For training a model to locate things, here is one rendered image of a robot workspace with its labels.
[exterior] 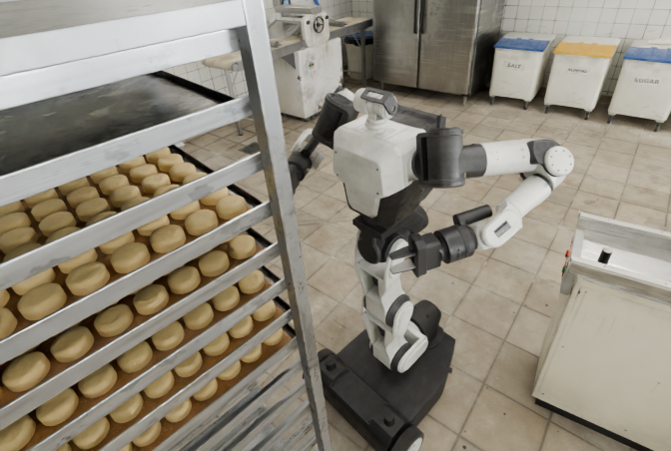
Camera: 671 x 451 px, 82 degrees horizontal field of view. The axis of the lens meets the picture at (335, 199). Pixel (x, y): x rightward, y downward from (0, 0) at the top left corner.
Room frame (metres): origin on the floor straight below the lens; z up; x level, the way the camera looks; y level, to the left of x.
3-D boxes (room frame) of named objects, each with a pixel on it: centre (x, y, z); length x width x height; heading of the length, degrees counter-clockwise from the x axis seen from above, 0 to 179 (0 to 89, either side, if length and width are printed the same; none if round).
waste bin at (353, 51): (6.36, -0.61, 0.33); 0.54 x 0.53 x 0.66; 49
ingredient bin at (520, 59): (4.75, -2.39, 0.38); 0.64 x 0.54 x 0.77; 142
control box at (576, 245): (1.08, -0.90, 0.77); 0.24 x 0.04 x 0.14; 145
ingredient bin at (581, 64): (4.33, -2.88, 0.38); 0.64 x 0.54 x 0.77; 140
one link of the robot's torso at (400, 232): (1.05, -0.15, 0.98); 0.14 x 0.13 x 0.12; 41
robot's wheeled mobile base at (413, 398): (1.10, -0.21, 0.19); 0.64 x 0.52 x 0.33; 131
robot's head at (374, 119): (1.03, -0.13, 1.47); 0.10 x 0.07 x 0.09; 41
